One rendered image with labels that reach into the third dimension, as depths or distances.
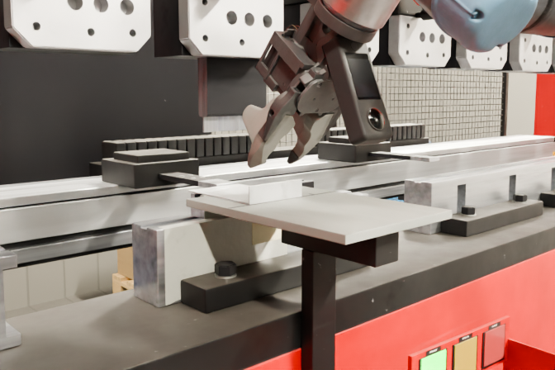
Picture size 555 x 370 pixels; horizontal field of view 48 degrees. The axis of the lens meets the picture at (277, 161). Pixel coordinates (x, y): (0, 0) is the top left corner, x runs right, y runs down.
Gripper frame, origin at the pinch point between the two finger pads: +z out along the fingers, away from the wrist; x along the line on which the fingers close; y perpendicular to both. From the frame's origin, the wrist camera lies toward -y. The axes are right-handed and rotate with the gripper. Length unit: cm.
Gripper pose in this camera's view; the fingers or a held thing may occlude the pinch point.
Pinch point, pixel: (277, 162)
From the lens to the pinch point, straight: 74.8
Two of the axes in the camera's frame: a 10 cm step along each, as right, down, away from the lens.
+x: -7.4, 0.8, -6.7
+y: -5.2, -7.0, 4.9
